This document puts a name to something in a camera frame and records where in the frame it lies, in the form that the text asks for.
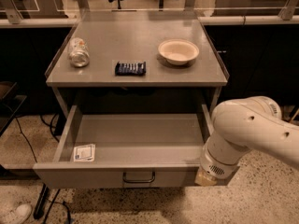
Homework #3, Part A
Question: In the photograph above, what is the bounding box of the grey top drawer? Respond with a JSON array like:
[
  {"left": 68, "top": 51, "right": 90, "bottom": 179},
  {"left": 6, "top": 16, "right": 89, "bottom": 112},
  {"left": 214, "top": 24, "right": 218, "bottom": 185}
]
[{"left": 34, "top": 105, "right": 212, "bottom": 189}]

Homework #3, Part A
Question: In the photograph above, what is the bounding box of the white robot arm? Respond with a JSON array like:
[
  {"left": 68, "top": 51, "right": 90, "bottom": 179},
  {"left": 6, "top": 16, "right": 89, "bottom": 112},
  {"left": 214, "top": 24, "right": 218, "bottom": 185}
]
[{"left": 195, "top": 96, "right": 299, "bottom": 186}]

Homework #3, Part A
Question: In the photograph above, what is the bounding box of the grey metal drawer cabinet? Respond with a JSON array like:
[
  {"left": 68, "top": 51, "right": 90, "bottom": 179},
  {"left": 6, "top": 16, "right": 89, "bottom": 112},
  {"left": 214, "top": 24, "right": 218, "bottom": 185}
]
[{"left": 47, "top": 11, "right": 229, "bottom": 114}]

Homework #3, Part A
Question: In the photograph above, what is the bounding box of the white paper label card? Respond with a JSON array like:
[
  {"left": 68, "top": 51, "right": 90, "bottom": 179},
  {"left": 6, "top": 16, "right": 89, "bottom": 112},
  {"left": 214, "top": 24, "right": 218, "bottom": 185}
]
[{"left": 73, "top": 144, "right": 95, "bottom": 161}]

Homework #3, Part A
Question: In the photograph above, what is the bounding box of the white paper bowl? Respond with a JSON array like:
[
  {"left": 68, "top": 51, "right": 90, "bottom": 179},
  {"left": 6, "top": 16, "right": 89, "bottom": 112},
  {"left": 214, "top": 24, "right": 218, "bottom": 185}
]
[{"left": 158, "top": 39, "right": 199, "bottom": 65}]

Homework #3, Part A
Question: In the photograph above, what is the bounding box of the dark blue snack packet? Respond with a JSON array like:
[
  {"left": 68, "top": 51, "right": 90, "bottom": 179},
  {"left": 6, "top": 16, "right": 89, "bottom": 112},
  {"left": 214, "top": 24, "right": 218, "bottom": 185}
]
[{"left": 114, "top": 62, "right": 147, "bottom": 76}]

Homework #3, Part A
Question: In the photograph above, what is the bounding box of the black bar on floor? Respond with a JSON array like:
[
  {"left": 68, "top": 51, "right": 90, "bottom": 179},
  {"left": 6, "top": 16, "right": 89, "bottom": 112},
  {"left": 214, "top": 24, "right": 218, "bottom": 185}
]
[{"left": 33, "top": 185, "right": 50, "bottom": 220}]

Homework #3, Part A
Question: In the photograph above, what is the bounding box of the crushed silver soda can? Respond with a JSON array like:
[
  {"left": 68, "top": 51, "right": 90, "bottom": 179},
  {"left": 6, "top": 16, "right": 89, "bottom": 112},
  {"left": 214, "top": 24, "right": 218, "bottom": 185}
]
[{"left": 68, "top": 37, "right": 90, "bottom": 67}]

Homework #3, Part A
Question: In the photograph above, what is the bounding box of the white sneaker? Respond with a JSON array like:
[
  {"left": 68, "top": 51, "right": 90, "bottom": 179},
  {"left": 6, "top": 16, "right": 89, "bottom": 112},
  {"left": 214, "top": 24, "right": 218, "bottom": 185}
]
[{"left": 0, "top": 203, "right": 32, "bottom": 224}]

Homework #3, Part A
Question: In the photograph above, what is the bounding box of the dark side table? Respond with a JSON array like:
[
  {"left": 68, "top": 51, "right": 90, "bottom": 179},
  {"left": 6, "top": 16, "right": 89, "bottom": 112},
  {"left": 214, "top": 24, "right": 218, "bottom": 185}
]
[{"left": 0, "top": 81, "right": 27, "bottom": 136}]

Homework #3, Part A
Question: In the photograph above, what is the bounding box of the black floor cable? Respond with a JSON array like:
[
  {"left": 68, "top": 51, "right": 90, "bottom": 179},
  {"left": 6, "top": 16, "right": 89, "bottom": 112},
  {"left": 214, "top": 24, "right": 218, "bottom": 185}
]
[{"left": 13, "top": 112, "right": 74, "bottom": 224}]

